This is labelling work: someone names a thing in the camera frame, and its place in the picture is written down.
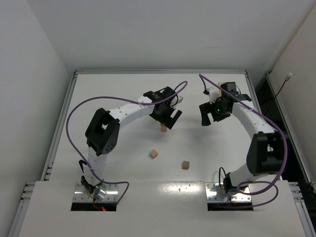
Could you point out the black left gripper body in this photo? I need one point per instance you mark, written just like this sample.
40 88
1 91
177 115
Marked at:
167 118

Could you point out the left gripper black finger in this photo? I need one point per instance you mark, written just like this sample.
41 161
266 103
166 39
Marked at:
174 119
164 121

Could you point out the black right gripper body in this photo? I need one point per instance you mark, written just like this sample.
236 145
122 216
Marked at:
210 110

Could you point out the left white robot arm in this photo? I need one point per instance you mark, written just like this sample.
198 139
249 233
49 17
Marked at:
103 130

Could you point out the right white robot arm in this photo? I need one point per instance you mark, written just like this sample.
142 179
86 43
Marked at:
267 154

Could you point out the lone wooden cube block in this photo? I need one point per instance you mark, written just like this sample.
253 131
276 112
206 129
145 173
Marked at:
185 165

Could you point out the translucent orange plastic holder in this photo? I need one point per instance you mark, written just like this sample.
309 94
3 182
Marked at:
220 84

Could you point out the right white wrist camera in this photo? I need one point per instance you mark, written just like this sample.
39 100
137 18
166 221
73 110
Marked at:
213 93

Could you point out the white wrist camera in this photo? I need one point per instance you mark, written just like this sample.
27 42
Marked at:
213 93
176 100

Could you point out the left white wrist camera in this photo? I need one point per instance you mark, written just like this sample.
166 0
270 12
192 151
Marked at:
176 100

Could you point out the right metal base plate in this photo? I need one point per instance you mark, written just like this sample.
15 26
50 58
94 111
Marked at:
216 195

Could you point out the metal base plate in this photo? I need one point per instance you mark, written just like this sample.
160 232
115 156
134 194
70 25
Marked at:
102 193
216 195

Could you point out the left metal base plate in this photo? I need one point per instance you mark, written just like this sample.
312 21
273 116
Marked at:
102 193

